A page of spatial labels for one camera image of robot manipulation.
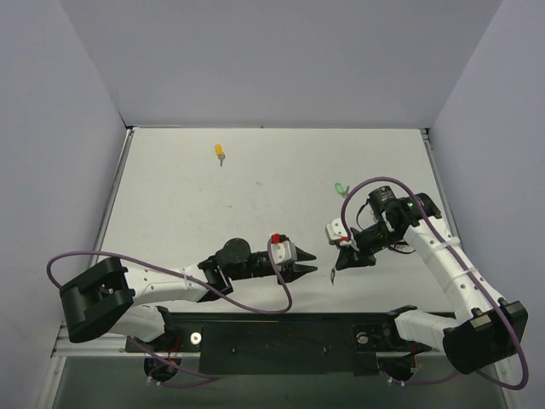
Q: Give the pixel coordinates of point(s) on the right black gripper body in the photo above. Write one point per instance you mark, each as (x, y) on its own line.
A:
(353, 252)

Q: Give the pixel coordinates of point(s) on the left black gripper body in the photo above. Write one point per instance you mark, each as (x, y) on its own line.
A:
(285, 267)

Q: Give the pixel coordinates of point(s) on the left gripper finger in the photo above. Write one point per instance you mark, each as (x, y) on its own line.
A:
(303, 256)
(300, 270)

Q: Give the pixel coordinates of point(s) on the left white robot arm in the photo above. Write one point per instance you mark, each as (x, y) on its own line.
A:
(123, 295)

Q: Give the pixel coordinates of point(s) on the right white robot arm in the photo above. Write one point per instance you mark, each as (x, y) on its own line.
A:
(485, 327)

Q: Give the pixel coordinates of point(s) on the green tagged key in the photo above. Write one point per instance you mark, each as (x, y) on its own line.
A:
(341, 190)

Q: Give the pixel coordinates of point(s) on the yellow tagged key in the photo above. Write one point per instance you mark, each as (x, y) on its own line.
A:
(220, 154)

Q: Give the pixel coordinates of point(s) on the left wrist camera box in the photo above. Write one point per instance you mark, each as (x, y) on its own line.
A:
(281, 250)

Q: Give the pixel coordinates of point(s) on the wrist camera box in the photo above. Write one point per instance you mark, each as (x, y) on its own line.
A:
(336, 234)
(281, 250)

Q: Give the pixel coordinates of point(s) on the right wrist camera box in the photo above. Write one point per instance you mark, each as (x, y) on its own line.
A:
(336, 234)

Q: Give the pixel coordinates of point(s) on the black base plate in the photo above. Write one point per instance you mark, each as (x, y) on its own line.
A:
(288, 344)

